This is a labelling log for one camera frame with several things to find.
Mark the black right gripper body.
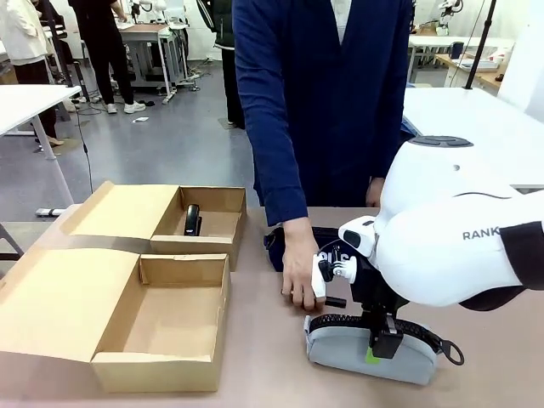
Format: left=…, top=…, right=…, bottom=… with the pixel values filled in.
left=350, top=254, right=409, bottom=318

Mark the grey zippered pencil case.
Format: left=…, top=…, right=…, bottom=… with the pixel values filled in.
left=303, top=313, right=465, bottom=386

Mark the person's right forearm blue sleeve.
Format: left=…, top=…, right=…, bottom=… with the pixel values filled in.
left=250, top=127, right=309, bottom=228

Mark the person's left forearm blue sleeve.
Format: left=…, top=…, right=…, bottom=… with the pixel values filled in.
left=368, top=97, right=405, bottom=179

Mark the small cardboard box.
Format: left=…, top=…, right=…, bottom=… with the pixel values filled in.
left=59, top=181, right=247, bottom=273

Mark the large open cardboard box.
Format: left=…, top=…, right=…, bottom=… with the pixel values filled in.
left=0, top=248, right=232, bottom=393

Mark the person's right hand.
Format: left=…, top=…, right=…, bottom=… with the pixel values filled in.
left=280, top=218, right=328, bottom=311

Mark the person's left hand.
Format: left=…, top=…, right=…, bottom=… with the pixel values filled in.
left=365, top=176, right=386, bottom=208

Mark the navy blue pouch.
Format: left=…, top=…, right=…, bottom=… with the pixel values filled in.
left=263, top=226, right=341, bottom=273

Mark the person's torso blue jacket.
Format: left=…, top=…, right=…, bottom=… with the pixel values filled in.
left=232, top=0, right=416, bottom=209

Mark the black stapler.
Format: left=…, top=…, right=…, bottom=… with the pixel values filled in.
left=183, top=203, right=202, bottom=237

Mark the wood-topped side table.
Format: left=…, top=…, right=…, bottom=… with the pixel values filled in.
left=435, top=53, right=515, bottom=97

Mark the black tripod pole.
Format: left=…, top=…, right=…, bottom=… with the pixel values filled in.
left=465, top=0, right=497, bottom=90

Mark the bystander in dark striped jacket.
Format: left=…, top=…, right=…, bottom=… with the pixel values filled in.
left=213, top=0, right=247, bottom=130

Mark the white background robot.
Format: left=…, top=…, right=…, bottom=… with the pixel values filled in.
left=437, top=0, right=462, bottom=29

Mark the wood-topped grey workbench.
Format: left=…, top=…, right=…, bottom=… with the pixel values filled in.
left=118, top=23, right=190, bottom=105

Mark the bystander in black clothes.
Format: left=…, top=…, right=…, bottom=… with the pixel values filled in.
left=67, top=0, right=147, bottom=115

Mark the white table with grey legs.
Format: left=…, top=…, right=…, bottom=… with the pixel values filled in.
left=0, top=84, right=82, bottom=218

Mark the bystander in white jacket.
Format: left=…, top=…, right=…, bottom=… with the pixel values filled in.
left=0, top=0, right=65, bottom=148

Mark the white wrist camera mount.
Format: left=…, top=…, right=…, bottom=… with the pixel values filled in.
left=311, top=250, right=358, bottom=301

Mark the black velcro strap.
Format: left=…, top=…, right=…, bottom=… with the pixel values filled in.
left=497, top=220, right=544, bottom=292

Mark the black hanging cable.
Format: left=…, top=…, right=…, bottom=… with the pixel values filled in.
left=74, top=63, right=94, bottom=195

